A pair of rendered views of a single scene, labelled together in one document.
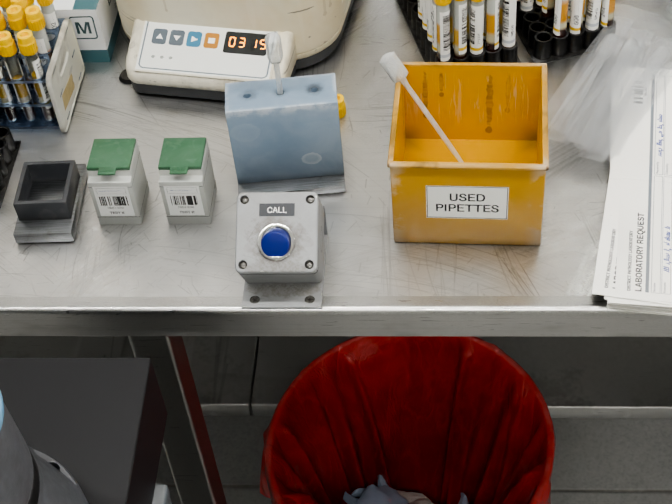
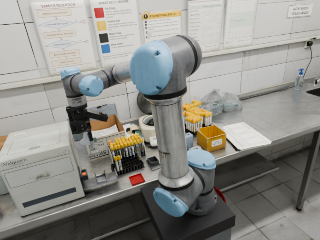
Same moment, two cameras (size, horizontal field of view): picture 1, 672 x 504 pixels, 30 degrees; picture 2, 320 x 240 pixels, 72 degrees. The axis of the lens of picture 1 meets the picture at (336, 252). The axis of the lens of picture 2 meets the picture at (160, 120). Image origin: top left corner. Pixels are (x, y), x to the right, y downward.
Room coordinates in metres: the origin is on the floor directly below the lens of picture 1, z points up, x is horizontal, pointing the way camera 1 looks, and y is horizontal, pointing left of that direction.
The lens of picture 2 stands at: (-0.10, 0.69, 1.64)
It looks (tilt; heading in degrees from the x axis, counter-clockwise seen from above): 25 degrees down; 332
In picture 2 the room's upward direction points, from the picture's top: 5 degrees counter-clockwise
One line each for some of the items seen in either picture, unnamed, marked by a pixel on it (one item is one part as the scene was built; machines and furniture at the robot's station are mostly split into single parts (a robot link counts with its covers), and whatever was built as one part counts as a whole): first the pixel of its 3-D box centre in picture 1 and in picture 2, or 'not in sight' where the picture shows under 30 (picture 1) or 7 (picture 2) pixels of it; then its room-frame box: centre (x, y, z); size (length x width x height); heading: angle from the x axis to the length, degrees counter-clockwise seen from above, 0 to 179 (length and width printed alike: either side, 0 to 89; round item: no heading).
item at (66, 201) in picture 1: (49, 195); (153, 162); (0.84, 0.26, 0.89); 0.09 x 0.05 x 0.04; 174
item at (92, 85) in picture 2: not in sight; (90, 84); (0.76, 0.52, 1.42); 0.11 x 0.11 x 0.08; 21
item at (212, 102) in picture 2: not in sight; (210, 101); (1.19, -0.47, 0.97); 0.26 x 0.17 x 0.19; 98
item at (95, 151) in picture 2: not in sight; (93, 146); (0.84, 0.55, 1.11); 0.05 x 0.04 x 0.06; 171
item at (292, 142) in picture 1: (286, 133); (184, 143); (0.85, 0.03, 0.92); 0.10 x 0.07 x 0.10; 89
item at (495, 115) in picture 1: (469, 153); (211, 138); (0.80, -0.13, 0.93); 0.13 x 0.13 x 0.10; 80
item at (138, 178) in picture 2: not in sight; (136, 179); (0.78, 0.39, 0.88); 0.07 x 0.07 x 0.01; 82
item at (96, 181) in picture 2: not in sight; (96, 179); (0.84, 0.58, 0.92); 0.21 x 0.07 x 0.05; 82
